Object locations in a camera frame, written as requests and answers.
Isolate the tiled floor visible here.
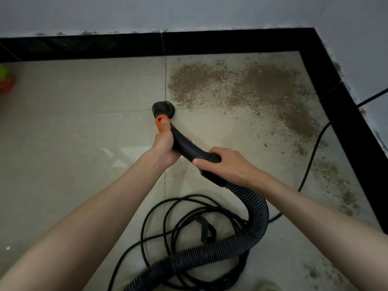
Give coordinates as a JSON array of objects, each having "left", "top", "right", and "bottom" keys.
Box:
[{"left": 0, "top": 51, "right": 383, "bottom": 291}]

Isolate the black vacuum hose with handle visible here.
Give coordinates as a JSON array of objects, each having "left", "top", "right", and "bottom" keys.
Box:
[{"left": 124, "top": 101, "right": 270, "bottom": 291}]

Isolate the black power cable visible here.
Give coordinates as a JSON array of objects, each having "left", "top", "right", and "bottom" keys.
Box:
[{"left": 108, "top": 88, "right": 388, "bottom": 291}]

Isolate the person's right forearm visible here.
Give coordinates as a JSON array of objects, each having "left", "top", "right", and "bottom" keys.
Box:
[{"left": 257, "top": 175, "right": 388, "bottom": 291}]

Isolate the red plastic stool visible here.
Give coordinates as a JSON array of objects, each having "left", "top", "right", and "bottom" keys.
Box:
[{"left": 0, "top": 74, "right": 18, "bottom": 93}]

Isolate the person's left forearm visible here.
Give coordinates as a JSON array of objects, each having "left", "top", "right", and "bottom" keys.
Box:
[{"left": 0, "top": 151, "right": 166, "bottom": 291}]

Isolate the person's right hand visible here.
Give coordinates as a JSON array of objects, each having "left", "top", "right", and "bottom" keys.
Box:
[{"left": 192, "top": 146, "right": 268, "bottom": 193}]

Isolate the person's left hand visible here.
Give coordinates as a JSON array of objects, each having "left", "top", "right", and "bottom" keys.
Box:
[{"left": 148, "top": 121, "right": 192, "bottom": 170}]

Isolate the brown sawdust dirt patch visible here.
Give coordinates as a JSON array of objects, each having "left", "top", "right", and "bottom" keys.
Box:
[{"left": 168, "top": 60, "right": 361, "bottom": 283}]

